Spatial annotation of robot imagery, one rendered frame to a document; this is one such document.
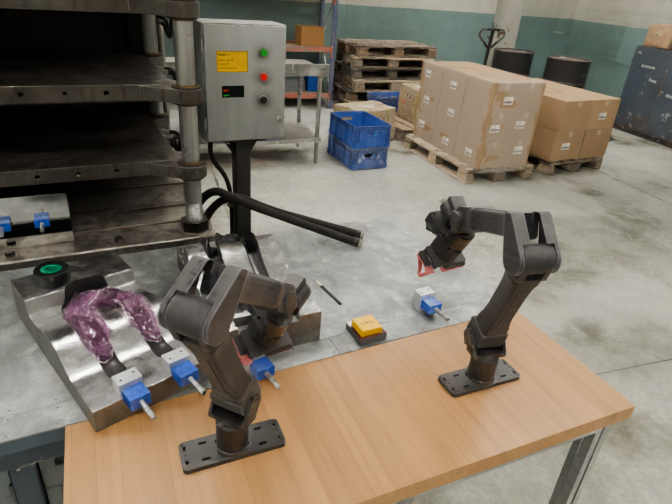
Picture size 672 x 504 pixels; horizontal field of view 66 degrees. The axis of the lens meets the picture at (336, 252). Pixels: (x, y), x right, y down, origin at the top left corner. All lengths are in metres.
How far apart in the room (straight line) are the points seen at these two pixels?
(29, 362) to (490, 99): 4.26
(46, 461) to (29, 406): 0.15
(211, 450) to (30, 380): 0.46
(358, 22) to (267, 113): 6.36
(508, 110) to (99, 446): 4.50
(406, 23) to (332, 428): 7.80
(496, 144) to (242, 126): 3.47
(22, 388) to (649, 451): 2.28
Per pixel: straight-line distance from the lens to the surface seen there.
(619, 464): 2.50
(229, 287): 0.79
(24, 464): 1.35
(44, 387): 1.32
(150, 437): 1.15
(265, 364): 1.22
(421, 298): 1.50
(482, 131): 5.02
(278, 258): 1.50
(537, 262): 1.07
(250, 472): 1.07
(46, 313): 1.43
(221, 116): 1.95
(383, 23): 8.44
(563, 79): 7.99
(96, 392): 1.19
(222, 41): 1.91
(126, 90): 1.81
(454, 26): 8.98
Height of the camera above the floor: 1.63
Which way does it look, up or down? 28 degrees down
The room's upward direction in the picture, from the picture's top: 5 degrees clockwise
